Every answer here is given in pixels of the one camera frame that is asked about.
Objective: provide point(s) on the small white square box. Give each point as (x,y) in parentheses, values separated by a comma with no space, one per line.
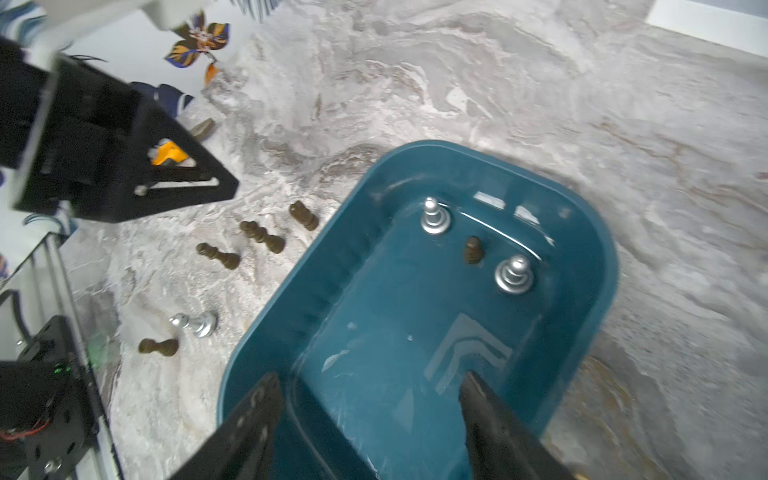
(737,24)

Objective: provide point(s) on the dark chess piece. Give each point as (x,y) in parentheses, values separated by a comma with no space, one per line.
(230,261)
(259,234)
(473,251)
(166,348)
(303,215)

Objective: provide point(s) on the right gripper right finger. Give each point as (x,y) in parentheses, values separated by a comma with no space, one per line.
(499,445)

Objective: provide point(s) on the silver chess piece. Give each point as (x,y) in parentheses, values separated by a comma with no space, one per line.
(514,275)
(201,326)
(435,219)

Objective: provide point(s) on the teal plastic storage box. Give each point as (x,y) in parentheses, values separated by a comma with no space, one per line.
(375,327)

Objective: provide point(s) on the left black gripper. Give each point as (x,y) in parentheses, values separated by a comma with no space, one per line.
(76,135)

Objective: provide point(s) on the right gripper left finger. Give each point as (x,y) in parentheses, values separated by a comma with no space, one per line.
(243,445)

